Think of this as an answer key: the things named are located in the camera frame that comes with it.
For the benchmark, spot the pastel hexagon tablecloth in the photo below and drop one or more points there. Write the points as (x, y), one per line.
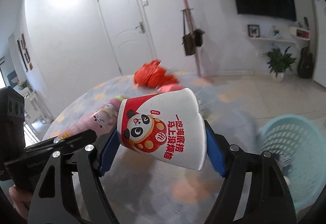
(141, 189)

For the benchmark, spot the black picture frame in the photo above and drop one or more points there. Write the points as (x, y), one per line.
(253, 31)

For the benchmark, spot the pink snack tube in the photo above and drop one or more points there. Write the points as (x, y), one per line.
(101, 121)

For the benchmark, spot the black small hanging bag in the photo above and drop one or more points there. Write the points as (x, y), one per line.
(197, 32)

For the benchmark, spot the left hand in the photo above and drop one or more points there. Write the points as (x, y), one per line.
(20, 199)

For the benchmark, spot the light blue laundry basket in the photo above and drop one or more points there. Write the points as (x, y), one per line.
(299, 148)

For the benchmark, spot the black guitar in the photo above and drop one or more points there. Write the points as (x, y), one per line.
(306, 63)

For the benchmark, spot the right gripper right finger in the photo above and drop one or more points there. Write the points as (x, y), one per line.
(269, 199)

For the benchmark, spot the brown hanging bag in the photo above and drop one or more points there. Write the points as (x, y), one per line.
(187, 40)

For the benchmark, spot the white red cubby shelf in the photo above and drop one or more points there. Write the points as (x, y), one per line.
(300, 33)

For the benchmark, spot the green potted plant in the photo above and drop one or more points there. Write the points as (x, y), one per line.
(279, 62)

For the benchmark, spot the white tall cabinet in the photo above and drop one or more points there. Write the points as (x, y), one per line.
(320, 67)

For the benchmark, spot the red plastic bag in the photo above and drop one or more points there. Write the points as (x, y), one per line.
(152, 75)

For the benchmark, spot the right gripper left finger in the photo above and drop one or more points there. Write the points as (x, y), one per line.
(54, 199)

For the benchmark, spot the white lower wall shelf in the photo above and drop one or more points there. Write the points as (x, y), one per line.
(290, 42)

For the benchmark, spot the pink coat stand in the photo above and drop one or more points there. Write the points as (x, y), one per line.
(191, 31)

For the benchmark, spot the white door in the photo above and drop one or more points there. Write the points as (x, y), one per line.
(125, 27)

